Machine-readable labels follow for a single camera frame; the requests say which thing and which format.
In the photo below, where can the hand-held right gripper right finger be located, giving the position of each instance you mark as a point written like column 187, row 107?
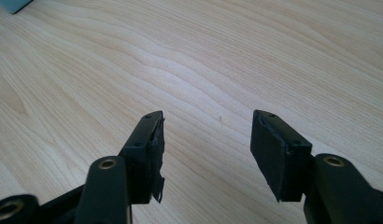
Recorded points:
column 280, row 155

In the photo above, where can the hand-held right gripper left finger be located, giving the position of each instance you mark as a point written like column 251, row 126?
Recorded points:
column 143, row 161

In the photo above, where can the light blue plastic basket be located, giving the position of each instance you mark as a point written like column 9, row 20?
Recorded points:
column 17, row 4

